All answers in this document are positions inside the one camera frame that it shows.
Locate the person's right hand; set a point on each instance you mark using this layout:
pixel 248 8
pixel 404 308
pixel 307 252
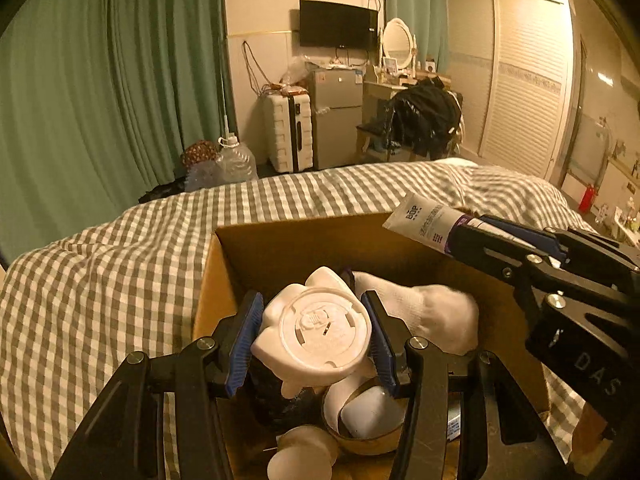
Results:
pixel 595 425

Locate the white dressing table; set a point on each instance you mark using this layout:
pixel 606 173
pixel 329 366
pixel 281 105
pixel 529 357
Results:
pixel 375 91

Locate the white plastic round object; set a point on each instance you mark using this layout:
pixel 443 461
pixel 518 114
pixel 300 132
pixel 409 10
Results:
pixel 300 460

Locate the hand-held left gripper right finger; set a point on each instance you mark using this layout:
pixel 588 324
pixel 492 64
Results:
pixel 378 347

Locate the small photo frame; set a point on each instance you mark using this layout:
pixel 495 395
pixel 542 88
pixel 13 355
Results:
pixel 390 64

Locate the cardboard box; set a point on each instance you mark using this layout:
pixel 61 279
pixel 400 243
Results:
pixel 300 245

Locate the black wall television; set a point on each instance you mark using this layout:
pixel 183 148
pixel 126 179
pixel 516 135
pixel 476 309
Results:
pixel 337 25

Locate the checked blanket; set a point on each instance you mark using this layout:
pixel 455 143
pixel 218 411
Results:
pixel 125 285

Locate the red fire extinguisher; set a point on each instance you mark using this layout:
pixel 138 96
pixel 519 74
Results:
pixel 588 197

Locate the narrow green curtain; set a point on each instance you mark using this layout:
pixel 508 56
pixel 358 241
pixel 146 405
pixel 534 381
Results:
pixel 415 0

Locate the white cream tube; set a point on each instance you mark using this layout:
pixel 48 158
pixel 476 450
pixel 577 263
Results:
pixel 425 217

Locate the brown bowl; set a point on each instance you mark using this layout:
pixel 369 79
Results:
pixel 350 446

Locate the white suitcase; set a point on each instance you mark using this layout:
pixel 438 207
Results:
pixel 285 130

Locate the white louvred wardrobe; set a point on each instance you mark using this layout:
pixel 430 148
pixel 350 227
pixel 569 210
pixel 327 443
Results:
pixel 520 85

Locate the wooden chair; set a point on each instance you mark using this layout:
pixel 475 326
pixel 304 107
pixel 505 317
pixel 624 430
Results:
pixel 369 135

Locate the white sock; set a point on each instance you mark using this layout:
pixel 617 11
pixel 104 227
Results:
pixel 435 315

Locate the white oval mirror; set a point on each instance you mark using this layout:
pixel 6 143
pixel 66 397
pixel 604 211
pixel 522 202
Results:
pixel 397 40

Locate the clear plastic bag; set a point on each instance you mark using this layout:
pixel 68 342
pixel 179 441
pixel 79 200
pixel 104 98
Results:
pixel 294 74

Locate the black glossy pouch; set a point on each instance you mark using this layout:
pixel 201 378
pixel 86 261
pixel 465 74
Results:
pixel 280 400

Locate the grey small fridge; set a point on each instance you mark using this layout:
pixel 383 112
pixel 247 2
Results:
pixel 335 120

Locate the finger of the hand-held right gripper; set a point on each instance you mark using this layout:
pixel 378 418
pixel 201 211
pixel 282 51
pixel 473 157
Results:
pixel 552 244
pixel 495 257

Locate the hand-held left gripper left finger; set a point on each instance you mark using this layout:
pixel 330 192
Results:
pixel 245 345

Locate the black jacket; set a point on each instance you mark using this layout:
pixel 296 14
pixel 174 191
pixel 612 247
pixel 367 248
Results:
pixel 425 115

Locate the white plastic figurine lamp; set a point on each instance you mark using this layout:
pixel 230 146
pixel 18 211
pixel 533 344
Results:
pixel 320 335

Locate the wide green curtain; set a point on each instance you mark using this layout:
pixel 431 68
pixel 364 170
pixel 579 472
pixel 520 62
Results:
pixel 100 85

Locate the brown patterned round object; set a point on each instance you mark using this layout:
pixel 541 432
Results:
pixel 199 152

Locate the clear water jug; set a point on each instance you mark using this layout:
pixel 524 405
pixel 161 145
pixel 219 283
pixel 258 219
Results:
pixel 237 160

